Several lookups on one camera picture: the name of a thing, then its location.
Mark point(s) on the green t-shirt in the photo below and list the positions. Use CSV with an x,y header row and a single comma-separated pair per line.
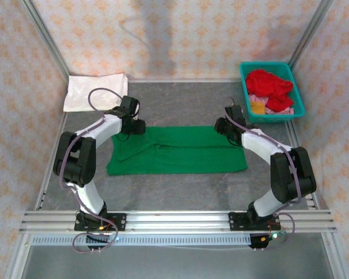
x,y
177,157

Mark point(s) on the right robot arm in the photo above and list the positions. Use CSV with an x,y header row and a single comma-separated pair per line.
x,y
264,203

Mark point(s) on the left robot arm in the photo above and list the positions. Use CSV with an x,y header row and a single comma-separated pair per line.
x,y
90,197

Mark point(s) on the orange t-shirt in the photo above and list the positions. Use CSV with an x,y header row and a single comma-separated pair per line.
x,y
257,108

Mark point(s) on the pink t-shirt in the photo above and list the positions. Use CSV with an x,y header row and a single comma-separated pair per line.
x,y
257,98

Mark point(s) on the white folded t-shirt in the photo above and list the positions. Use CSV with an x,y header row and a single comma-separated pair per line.
x,y
93,91

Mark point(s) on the red t-shirt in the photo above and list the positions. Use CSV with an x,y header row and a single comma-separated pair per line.
x,y
264,84

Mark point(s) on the teal plastic basket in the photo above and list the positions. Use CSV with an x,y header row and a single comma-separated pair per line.
x,y
297,96

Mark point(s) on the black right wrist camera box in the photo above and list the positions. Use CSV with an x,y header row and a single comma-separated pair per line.
x,y
235,114

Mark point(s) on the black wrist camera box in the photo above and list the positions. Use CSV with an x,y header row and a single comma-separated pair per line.
x,y
130,104
235,114

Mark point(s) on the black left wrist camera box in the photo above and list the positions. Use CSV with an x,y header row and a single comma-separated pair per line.
x,y
130,104

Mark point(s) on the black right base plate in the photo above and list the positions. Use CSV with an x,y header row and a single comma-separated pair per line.
x,y
238,221

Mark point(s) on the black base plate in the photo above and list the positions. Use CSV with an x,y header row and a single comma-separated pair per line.
x,y
119,222
238,221

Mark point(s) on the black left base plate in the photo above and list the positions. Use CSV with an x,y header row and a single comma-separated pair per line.
x,y
119,222

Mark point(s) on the aluminium mounting rail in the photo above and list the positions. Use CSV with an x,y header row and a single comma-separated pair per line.
x,y
177,221

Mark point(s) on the aluminium frame post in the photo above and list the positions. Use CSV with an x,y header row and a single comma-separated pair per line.
x,y
46,37
308,35

